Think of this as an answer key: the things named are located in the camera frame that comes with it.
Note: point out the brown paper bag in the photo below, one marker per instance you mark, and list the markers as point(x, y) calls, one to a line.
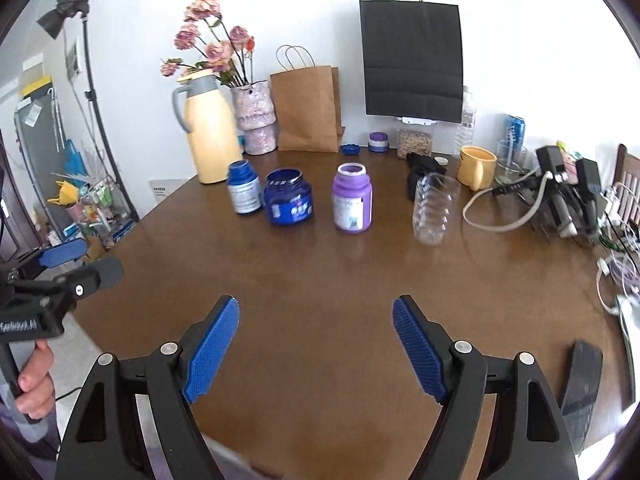
point(305, 110)
point(338, 105)

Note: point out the pink mottled vase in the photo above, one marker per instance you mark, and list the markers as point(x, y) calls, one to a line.
point(256, 120)

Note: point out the yellow mug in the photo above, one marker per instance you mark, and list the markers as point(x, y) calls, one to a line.
point(475, 170)

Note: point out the black paper bag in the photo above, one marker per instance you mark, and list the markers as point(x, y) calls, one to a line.
point(412, 55)

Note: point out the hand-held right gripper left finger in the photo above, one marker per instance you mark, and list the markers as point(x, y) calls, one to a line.
point(212, 347)

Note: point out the black folded object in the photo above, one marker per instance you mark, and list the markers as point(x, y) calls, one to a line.
point(417, 167)

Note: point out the cluttered storage rack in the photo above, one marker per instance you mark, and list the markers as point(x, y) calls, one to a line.
point(95, 210)

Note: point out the grey refrigerator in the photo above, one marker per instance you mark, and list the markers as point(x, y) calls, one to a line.
point(40, 150)

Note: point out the clear drinking glass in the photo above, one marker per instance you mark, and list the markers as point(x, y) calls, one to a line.
point(510, 165)

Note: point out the flat black case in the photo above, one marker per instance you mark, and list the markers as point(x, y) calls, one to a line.
point(582, 390)

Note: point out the yellow thermos jug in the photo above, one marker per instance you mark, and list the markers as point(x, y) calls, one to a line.
point(212, 130)

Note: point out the blue shopping bag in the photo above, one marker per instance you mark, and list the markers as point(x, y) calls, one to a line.
point(75, 160)

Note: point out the blue drink can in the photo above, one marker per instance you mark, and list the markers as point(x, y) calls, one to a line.
point(516, 127)

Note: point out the pink flower bouquet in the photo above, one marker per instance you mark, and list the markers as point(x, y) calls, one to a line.
point(210, 45)

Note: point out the blue jar lid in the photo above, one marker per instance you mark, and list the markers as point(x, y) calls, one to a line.
point(350, 149)

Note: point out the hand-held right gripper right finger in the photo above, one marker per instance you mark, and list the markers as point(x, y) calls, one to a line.
point(419, 347)

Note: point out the person's left hand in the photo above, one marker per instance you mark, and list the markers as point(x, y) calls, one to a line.
point(37, 382)

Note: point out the purple plastic jar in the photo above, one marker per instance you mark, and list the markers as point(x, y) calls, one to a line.
point(352, 200)

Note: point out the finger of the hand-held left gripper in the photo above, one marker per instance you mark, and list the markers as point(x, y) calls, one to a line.
point(80, 285)
point(62, 254)

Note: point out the small purple jar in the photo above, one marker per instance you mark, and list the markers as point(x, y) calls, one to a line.
point(378, 142)

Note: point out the wooden chair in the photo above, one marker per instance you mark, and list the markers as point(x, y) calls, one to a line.
point(629, 175)

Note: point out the clear plastic water bottle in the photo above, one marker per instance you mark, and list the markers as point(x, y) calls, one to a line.
point(465, 125)

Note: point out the wide blue plastic jar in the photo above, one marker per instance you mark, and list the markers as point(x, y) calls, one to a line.
point(287, 200)

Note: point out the black device with clamps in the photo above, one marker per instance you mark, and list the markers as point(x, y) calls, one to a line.
point(570, 195)

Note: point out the white labelled box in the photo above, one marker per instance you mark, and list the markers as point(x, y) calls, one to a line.
point(167, 191)

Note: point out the small blue bottle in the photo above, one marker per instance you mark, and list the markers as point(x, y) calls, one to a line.
point(244, 190)

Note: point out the glass jar of grains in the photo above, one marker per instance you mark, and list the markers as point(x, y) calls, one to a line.
point(415, 142)

